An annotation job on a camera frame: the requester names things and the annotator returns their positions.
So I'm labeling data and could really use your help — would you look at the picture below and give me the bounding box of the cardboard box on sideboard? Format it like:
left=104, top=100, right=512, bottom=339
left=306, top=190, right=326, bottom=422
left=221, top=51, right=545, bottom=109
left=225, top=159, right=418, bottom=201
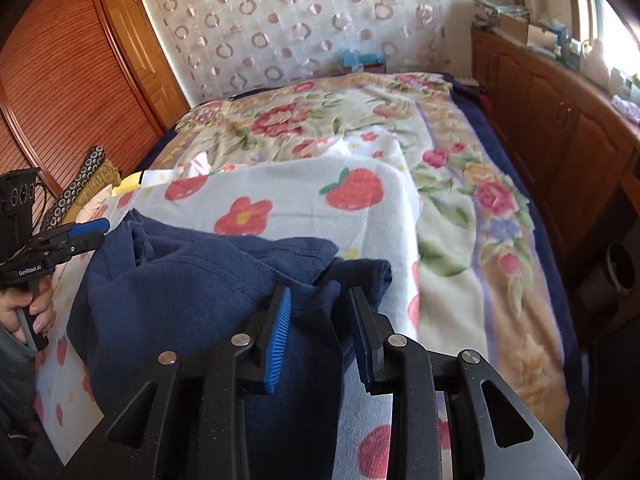
left=497, top=14, right=558, bottom=50

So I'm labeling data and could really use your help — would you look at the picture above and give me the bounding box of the person's left hand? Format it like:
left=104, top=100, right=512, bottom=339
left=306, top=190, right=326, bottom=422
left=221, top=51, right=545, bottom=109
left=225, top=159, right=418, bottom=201
left=0, top=276, right=54, bottom=344

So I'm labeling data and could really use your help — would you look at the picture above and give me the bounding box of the long wooden sideboard cabinet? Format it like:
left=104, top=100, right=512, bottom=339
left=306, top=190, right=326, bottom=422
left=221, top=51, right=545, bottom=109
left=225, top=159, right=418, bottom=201
left=471, top=28, right=639, bottom=264

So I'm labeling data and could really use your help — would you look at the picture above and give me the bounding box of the floral bed blanket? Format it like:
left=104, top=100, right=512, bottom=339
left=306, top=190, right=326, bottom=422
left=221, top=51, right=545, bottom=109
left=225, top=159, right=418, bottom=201
left=134, top=73, right=582, bottom=444

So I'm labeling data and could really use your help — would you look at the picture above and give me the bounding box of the wooden louvered wardrobe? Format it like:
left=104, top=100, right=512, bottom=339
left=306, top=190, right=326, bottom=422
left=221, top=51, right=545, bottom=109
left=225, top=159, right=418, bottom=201
left=1, top=0, right=189, bottom=195

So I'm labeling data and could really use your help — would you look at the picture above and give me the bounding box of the white strawberry fleece blanket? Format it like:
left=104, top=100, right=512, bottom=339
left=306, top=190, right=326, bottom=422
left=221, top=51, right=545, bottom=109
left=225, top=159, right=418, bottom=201
left=36, top=133, right=422, bottom=462

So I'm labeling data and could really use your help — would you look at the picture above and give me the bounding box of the stack of papers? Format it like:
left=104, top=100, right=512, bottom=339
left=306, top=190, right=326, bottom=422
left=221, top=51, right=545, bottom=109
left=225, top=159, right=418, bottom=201
left=472, top=0, right=530, bottom=28

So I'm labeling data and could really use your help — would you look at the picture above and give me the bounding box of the sheer circle pattern curtain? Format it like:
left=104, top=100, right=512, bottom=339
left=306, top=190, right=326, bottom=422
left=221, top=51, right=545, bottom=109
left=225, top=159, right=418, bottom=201
left=143, top=0, right=449, bottom=104

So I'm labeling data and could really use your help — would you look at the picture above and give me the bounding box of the blue item in box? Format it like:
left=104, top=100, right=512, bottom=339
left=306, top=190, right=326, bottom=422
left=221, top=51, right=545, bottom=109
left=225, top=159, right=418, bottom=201
left=338, top=49, right=386, bottom=74

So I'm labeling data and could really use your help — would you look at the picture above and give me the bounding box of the window with wooden frame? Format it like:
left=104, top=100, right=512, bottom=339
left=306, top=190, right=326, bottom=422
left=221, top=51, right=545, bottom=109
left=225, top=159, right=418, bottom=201
left=574, top=0, right=639, bottom=77

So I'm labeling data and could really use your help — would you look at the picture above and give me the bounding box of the pink white bottle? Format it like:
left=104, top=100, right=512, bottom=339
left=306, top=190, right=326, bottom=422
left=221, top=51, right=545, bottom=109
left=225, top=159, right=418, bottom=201
left=582, top=38, right=610, bottom=89

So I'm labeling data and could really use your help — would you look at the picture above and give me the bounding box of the navy printed t-shirt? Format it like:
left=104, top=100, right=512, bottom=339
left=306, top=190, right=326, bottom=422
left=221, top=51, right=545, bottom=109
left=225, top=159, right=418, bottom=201
left=67, top=211, right=392, bottom=479

